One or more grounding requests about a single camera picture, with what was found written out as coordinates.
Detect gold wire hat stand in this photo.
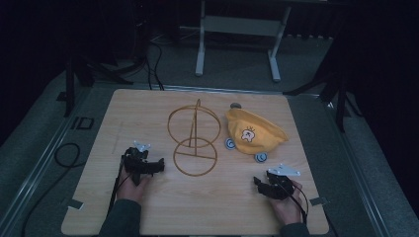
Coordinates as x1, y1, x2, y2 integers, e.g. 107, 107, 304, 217
166, 98, 222, 178

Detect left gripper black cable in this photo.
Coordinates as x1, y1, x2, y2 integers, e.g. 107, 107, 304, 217
106, 155, 132, 218

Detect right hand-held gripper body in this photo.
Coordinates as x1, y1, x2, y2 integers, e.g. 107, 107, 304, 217
266, 163, 301, 201

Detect black tripod stand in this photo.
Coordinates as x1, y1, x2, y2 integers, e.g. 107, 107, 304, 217
282, 62, 364, 134
56, 48, 134, 119

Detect black cables by tripod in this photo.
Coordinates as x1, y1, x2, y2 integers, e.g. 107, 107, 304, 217
143, 39, 166, 92

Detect grey tape piece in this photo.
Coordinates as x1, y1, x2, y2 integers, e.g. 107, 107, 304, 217
308, 196, 331, 207

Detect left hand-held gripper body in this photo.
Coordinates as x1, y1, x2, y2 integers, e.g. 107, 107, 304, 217
122, 140, 156, 187

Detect black floor cable loop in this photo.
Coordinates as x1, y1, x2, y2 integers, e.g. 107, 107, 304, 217
20, 142, 82, 237

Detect black tape floor mark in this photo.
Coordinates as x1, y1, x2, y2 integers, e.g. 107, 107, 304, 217
69, 116, 96, 131

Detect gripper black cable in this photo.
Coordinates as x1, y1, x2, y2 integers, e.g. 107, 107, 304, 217
106, 155, 132, 218
280, 179, 310, 226

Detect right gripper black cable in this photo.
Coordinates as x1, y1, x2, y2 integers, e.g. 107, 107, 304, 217
280, 179, 310, 226

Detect yellow hat with cartoon print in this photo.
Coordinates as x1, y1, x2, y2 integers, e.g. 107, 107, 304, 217
224, 102, 291, 164

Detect person's left hand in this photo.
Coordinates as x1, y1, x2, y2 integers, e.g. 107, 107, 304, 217
116, 167, 153, 204

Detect person's right hand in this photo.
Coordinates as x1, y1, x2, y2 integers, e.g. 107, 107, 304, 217
270, 179, 304, 227

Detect white metal table frame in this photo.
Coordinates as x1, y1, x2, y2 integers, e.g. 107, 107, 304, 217
194, 0, 293, 83

